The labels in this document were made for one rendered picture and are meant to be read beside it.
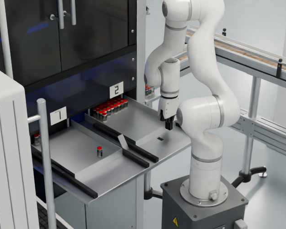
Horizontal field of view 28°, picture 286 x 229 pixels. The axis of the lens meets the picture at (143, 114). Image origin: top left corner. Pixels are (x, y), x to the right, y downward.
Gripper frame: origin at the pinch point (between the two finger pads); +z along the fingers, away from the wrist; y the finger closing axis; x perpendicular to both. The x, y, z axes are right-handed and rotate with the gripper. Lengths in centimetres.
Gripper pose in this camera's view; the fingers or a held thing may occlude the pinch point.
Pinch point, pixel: (169, 125)
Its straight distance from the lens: 257.5
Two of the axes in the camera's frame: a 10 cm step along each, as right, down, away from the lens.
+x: 7.1, 3.3, -6.2
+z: 0.0, 8.8, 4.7
